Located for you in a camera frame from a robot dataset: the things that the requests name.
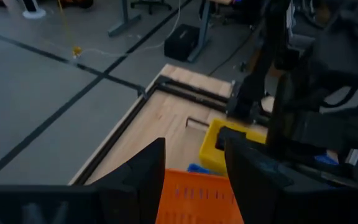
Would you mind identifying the black metal table frame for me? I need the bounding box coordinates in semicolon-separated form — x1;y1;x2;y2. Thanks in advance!
68;74;273;187

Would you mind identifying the blue plastic basket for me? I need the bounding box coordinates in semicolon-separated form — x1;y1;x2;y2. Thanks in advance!
186;162;211;175
314;153;339;166

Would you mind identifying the white floor cable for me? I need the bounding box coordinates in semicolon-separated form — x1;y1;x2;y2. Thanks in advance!
79;0;183;58

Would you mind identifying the black office chair base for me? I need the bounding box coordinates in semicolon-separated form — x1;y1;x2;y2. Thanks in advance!
131;0;172;15

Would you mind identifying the white round stand base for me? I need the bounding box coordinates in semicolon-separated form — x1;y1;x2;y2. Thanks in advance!
22;0;47;19

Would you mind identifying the yellow plastic basket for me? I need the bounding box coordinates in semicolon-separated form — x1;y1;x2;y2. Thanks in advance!
198;118;267;177

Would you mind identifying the orange plastic basket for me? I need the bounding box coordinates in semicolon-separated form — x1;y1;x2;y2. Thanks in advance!
155;168;245;224

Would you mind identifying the black floor box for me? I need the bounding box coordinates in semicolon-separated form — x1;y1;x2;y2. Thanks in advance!
163;24;201;62

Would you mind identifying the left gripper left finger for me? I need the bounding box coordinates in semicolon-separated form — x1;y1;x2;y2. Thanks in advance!
0;137;167;224

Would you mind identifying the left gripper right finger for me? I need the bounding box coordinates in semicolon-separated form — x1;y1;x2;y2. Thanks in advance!
224;126;358;224

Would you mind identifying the grey desk leg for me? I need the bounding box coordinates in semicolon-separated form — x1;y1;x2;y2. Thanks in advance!
107;0;142;37
187;0;213;63

